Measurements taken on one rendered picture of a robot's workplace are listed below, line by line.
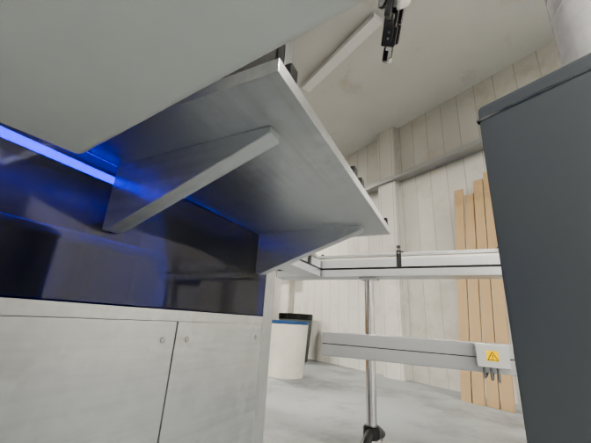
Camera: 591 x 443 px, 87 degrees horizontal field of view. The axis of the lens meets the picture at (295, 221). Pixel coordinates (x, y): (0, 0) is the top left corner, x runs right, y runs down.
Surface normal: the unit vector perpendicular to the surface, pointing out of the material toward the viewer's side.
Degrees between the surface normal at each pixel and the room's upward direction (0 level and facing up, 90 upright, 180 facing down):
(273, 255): 90
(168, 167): 90
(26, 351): 90
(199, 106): 180
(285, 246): 90
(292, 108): 180
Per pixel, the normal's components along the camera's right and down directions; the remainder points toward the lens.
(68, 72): -0.06, 0.95
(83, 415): 0.90, -0.09
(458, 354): -0.44, -0.30
